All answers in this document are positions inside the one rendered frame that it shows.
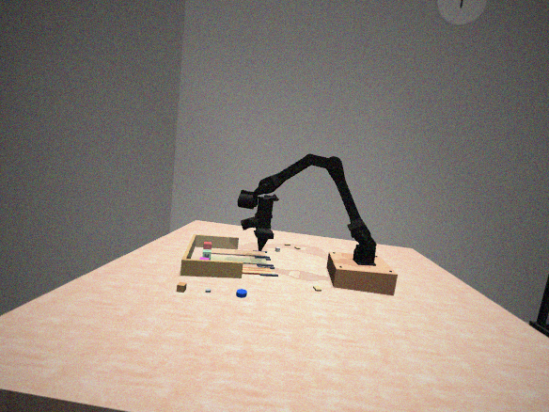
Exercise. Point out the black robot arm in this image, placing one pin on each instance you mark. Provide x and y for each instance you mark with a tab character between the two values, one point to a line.
364	253

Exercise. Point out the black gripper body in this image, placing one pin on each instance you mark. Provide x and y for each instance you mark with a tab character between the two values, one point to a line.
264	220

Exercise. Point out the beige strip with teal dots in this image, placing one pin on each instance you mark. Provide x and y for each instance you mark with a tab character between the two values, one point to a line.
254	261

